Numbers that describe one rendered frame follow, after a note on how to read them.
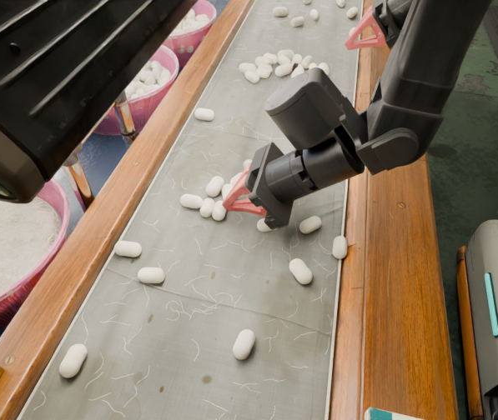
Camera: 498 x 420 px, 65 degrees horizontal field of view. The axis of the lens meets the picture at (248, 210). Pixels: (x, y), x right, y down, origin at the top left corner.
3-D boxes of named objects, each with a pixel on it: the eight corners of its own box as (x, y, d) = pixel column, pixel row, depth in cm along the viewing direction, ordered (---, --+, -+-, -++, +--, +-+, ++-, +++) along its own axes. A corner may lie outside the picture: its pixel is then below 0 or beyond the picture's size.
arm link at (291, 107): (425, 155, 38) (415, 112, 44) (366, 57, 33) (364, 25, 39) (319, 203, 44) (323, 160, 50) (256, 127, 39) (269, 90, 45)
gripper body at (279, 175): (243, 198, 46) (293, 176, 42) (261, 146, 53) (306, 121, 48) (276, 231, 49) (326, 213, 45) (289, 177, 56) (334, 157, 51)
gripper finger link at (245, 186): (203, 203, 53) (255, 178, 47) (218, 168, 58) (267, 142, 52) (236, 232, 56) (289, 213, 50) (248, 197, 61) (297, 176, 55)
